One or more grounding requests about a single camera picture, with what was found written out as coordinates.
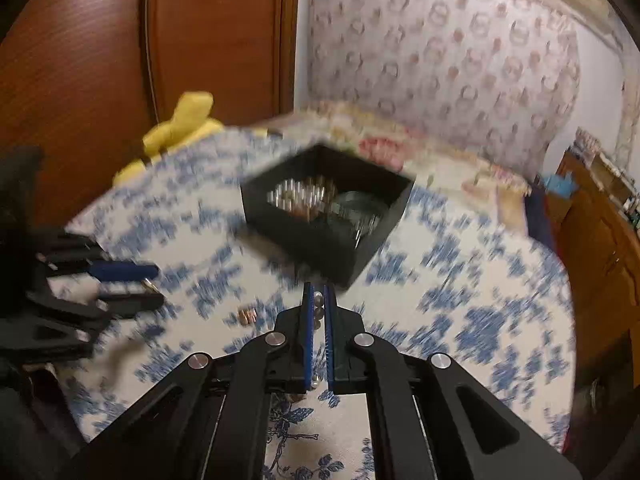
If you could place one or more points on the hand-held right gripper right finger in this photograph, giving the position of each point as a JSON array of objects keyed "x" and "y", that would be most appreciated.
[{"x": 328, "y": 340}]

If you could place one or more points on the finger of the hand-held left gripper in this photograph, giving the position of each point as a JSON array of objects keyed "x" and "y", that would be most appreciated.
[
  {"x": 125, "y": 271},
  {"x": 132, "y": 302}
]

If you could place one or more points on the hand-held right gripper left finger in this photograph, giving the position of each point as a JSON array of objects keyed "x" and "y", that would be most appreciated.
[{"x": 308, "y": 340}]

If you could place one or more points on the black square box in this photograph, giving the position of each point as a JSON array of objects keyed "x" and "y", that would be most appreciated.
[{"x": 320, "y": 255}]

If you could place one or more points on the translucent green bangle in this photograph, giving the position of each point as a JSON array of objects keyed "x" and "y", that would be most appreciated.
[{"x": 345, "y": 199}]

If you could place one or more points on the small copper bead cluster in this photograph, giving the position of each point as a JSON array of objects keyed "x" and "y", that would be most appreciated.
[{"x": 247, "y": 316}]

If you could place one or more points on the blue floral blanket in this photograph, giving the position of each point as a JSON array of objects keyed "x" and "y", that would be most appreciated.
[{"x": 450, "y": 285}]

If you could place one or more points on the yellow plush toy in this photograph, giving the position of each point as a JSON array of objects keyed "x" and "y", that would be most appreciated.
[{"x": 192, "y": 110}]

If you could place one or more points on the pink floral quilt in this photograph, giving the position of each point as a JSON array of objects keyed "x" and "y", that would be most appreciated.
[{"x": 390, "y": 145}]

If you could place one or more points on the dark blue bed sheet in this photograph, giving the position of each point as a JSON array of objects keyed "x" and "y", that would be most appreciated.
[{"x": 540, "y": 220}]

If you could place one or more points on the blue plastic bag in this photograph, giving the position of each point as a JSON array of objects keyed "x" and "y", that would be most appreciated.
[{"x": 560, "y": 183}]

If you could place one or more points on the long wooden cabinet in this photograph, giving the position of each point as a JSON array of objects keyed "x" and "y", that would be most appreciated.
[{"x": 590, "y": 240}]

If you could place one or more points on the stack of papers and boxes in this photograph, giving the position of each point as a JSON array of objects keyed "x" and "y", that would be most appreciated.
[{"x": 587, "y": 142}]

